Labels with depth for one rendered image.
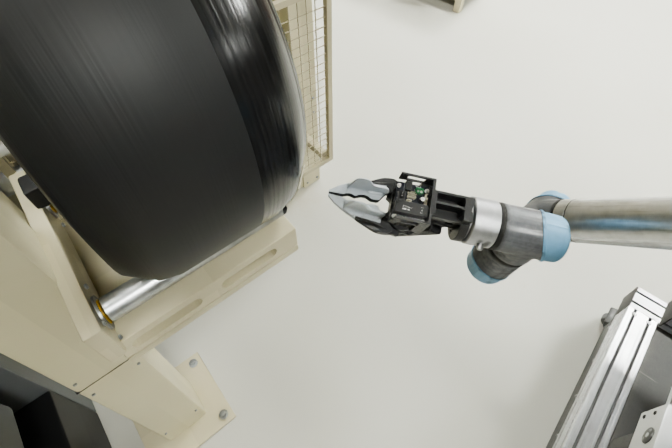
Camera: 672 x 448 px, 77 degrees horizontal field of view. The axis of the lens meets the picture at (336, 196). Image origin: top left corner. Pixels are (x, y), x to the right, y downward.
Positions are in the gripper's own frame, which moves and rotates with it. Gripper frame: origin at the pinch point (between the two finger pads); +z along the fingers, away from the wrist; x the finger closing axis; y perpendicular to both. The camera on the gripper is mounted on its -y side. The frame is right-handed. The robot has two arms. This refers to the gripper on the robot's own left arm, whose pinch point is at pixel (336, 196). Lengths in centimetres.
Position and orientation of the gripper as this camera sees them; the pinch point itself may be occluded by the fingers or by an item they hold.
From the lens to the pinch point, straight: 66.6
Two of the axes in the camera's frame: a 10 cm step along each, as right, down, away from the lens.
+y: 0.7, -2.9, -9.5
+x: -2.0, 9.3, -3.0
